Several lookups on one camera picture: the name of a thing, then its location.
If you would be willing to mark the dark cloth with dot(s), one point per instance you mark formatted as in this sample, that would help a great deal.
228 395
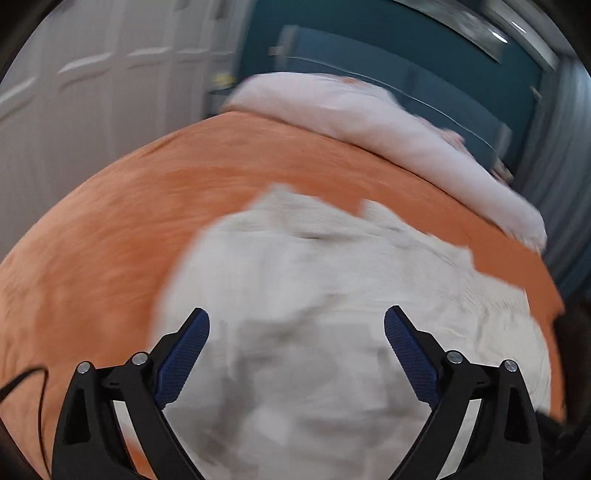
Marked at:
577 350

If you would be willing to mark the grey curtain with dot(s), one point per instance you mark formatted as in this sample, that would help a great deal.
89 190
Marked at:
563 184

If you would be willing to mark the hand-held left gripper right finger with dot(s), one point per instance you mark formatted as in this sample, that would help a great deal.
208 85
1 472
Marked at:
411 355

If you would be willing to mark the pink duvet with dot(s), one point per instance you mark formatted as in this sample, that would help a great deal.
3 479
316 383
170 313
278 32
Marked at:
346 110

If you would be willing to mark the blue padded headboard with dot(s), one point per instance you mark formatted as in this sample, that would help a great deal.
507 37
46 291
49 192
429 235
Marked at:
369 69

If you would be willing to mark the cream quilted zip jacket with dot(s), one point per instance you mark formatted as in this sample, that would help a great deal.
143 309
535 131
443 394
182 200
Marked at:
300 300

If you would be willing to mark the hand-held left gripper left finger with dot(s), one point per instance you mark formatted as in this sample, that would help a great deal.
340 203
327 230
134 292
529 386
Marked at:
182 355

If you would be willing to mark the white panelled wardrobe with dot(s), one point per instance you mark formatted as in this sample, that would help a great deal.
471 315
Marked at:
92 69

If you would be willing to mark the orange plush blanket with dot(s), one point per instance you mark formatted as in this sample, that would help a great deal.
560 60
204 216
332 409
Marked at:
115 230

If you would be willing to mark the dark nightstand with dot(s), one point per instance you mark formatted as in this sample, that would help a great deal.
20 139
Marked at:
217 101

